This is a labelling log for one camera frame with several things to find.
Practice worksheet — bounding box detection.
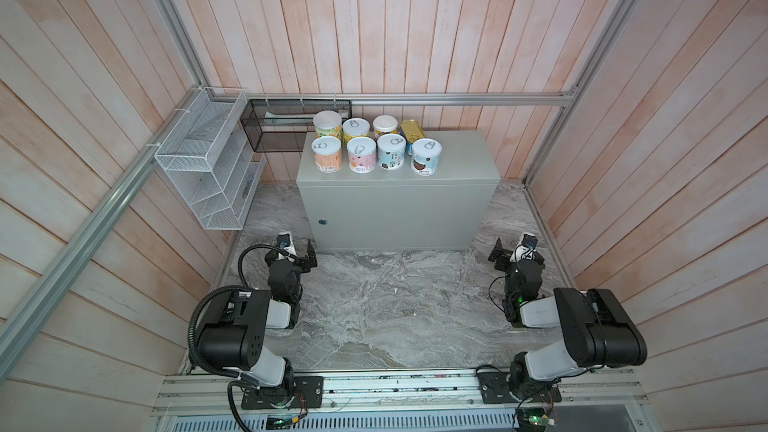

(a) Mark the orange label can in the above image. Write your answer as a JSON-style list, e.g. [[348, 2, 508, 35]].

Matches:
[[311, 135, 343, 173]]

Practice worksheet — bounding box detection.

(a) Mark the pink label can front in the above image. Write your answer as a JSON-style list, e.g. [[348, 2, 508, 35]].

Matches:
[[347, 137, 377, 174]]

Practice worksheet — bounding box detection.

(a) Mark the teal label can back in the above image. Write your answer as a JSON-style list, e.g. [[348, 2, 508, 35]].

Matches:
[[411, 138, 442, 176]]

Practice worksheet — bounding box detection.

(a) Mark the yellow label can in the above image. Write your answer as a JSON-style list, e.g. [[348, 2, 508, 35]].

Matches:
[[312, 110, 343, 140]]

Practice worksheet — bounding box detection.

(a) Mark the blue label can front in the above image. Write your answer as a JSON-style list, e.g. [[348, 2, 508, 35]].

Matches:
[[377, 133, 406, 170]]

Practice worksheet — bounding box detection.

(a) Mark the gold sardine tin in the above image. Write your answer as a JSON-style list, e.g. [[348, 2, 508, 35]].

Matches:
[[399, 119, 426, 155]]

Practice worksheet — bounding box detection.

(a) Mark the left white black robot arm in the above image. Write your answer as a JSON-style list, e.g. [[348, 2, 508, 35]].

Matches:
[[187, 233, 317, 397]]

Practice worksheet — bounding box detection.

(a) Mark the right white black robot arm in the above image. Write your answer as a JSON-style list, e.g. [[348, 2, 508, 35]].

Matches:
[[488, 233, 648, 400]]

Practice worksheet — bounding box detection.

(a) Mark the grey metal cabinet box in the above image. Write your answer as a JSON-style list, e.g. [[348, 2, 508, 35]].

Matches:
[[296, 130, 500, 252]]

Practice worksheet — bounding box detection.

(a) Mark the black mesh basket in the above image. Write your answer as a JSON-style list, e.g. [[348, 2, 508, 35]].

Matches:
[[241, 98, 352, 153]]

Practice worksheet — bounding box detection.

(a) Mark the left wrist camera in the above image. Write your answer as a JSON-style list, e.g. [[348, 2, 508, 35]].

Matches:
[[275, 232, 296, 255]]

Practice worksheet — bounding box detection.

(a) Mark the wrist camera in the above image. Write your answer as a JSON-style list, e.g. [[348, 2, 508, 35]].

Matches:
[[275, 232, 296, 255], [511, 233, 538, 262]]

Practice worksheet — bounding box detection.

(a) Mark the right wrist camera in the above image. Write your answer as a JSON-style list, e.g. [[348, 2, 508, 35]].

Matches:
[[511, 233, 538, 262]]

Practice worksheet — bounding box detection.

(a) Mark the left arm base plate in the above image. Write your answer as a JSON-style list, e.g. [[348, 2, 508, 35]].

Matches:
[[241, 375, 324, 411]]

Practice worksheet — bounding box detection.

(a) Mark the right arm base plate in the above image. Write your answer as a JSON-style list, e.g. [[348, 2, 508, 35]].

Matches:
[[475, 369, 562, 405]]

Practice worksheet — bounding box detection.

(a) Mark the white wire mesh shelf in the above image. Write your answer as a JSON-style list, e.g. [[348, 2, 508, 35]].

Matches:
[[155, 87, 264, 231]]

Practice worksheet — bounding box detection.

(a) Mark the black corrugated cable hose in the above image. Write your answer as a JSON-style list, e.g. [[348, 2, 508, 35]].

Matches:
[[184, 243, 289, 432]]

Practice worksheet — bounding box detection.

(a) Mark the aluminium front rail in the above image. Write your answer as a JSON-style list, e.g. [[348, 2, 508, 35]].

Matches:
[[151, 368, 649, 417]]

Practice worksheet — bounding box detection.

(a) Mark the aluminium back frame rail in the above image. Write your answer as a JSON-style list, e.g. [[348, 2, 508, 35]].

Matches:
[[211, 87, 575, 107]]

